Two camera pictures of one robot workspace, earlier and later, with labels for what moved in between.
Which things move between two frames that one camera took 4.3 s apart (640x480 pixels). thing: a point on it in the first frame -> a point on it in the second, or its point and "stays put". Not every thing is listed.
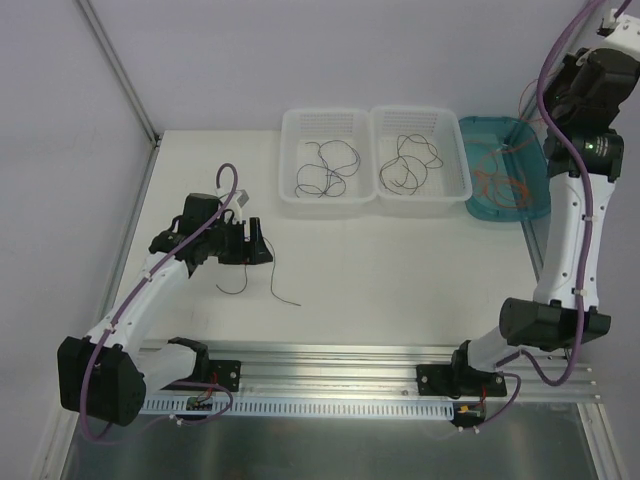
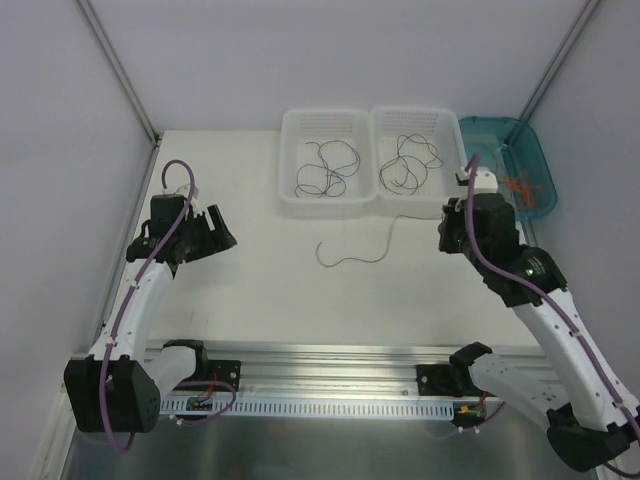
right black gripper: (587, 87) -> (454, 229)
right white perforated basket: (418, 162) stays put
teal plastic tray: (505, 166) stays put
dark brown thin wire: (327, 175) -> (342, 166)
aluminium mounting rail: (370, 370) stays put
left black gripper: (243, 242) -> (205, 232)
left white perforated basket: (326, 163) stays put
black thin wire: (398, 181) stays put
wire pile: (523, 120) -> (520, 182)
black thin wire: (289, 303) -> (329, 265)
